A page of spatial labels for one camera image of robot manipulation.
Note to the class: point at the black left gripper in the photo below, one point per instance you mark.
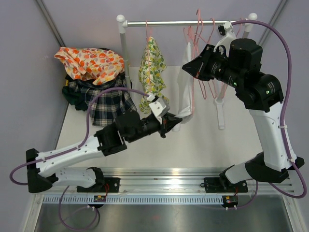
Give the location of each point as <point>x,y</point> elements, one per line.
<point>169,120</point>

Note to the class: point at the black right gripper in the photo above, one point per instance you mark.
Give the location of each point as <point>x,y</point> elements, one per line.
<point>200,65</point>

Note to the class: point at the navy white plaid skirt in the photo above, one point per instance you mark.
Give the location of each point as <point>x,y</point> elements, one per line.
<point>109,105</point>

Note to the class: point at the orange floral skirt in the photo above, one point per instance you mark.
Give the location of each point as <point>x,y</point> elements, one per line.
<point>91,64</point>

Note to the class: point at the dark green plaid skirt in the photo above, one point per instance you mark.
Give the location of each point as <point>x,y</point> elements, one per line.
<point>72,93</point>

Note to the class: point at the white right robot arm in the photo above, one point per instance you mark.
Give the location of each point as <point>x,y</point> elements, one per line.
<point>262,95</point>

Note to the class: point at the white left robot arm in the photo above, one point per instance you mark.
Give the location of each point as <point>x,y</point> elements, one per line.
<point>49,169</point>

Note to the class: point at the lemon print skirt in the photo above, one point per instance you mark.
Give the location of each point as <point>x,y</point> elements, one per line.
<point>157,67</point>

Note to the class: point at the white metal clothes rack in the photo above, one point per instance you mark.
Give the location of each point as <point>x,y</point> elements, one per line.
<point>123,24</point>

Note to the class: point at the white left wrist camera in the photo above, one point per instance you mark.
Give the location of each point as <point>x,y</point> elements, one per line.
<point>159,106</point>

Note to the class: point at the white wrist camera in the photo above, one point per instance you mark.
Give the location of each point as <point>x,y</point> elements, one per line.
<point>159,106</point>
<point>227,38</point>

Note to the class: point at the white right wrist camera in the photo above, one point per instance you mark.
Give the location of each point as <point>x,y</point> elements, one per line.
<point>227,38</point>

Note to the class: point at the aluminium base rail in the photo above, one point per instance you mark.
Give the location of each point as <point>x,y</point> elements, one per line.
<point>134,180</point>

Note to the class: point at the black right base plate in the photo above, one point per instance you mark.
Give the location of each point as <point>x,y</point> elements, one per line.
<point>213,185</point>

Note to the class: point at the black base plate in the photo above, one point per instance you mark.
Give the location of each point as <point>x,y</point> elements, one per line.
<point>111,184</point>
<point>213,185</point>

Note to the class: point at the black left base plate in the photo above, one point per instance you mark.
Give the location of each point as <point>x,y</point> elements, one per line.
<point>111,184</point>

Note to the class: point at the white slotted cable duct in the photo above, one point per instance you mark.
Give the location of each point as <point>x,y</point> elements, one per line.
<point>135,199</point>

